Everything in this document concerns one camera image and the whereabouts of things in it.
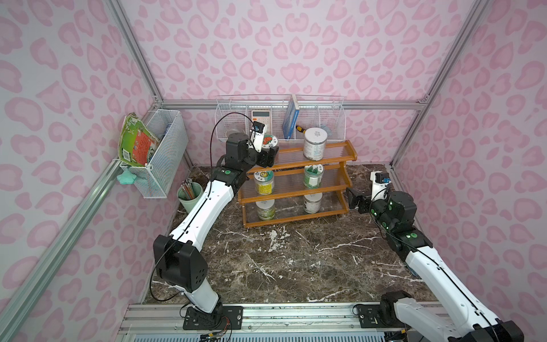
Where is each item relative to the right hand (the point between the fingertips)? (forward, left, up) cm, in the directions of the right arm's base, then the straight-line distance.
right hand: (358, 185), depth 76 cm
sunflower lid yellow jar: (+5, +34, -5) cm, 35 cm away
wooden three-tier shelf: (+23, +22, -31) cm, 44 cm away
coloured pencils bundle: (+6, +67, -9) cm, 68 cm away
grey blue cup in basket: (+36, +7, -3) cm, 37 cm away
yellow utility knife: (+33, +19, 0) cm, 38 cm away
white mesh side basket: (-2, +70, +6) cm, 70 cm away
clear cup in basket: (+28, +50, +2) cm, 57 cm away
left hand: (+13, +34, +10) cm, 38 cm away
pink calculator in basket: (+34, +36, +6) cm, 50 cm away
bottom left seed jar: (0, +34, -17) cm, 39 cm away
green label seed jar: (+9, +15, -5) cm, 18 cm away
